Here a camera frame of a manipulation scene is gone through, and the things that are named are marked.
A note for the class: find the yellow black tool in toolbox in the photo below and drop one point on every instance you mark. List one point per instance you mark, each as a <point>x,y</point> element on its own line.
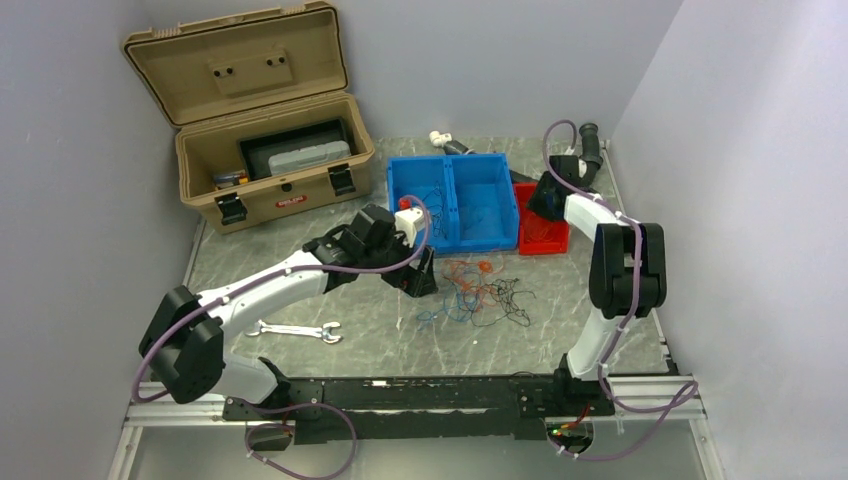
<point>227,180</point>

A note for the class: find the silver open-end wrench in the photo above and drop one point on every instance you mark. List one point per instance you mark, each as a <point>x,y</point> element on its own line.
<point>325,333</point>

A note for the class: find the white pipe fitting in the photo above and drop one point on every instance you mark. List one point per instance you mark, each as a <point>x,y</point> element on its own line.
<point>439,139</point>

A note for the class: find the red plastic bin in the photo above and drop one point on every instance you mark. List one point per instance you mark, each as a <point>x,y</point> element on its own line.
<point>538,236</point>

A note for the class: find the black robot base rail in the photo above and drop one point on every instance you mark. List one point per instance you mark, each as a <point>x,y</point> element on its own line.
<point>390,408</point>

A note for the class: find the tan plastic toolbox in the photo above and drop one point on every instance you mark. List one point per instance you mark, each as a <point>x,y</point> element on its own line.
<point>222,80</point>

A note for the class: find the black tray in toolbox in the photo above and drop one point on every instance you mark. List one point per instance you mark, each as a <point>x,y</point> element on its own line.
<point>257,150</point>

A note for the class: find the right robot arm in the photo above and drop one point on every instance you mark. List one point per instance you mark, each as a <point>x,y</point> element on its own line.
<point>627,273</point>

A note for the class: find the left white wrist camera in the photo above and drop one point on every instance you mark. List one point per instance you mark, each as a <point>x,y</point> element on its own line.
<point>412,220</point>

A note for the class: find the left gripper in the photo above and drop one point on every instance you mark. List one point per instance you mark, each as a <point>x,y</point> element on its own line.
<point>421,282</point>

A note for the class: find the blue double plastic bin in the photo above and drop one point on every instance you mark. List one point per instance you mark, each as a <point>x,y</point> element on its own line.
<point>470,198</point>

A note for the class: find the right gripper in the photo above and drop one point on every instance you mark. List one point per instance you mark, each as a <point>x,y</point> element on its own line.
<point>533,203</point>

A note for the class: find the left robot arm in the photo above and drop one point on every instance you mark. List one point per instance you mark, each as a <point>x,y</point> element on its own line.
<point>184,344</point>

